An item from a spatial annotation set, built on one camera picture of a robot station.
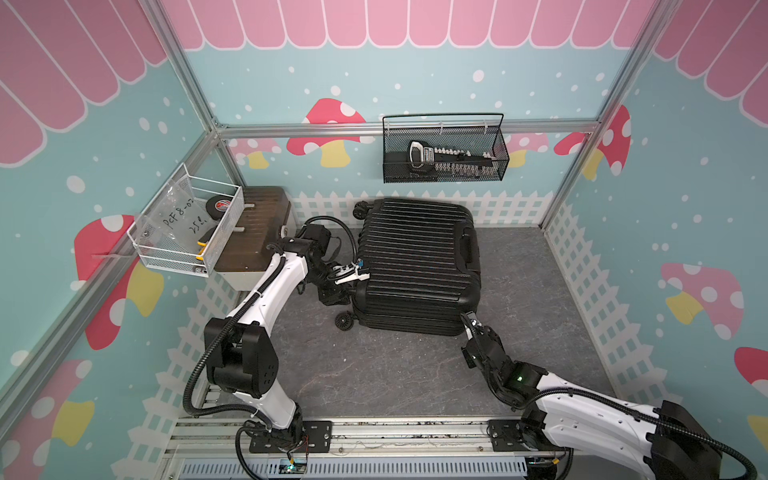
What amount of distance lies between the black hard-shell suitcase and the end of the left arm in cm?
3

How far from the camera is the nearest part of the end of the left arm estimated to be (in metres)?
0.71

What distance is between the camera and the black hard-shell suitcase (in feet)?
2.59
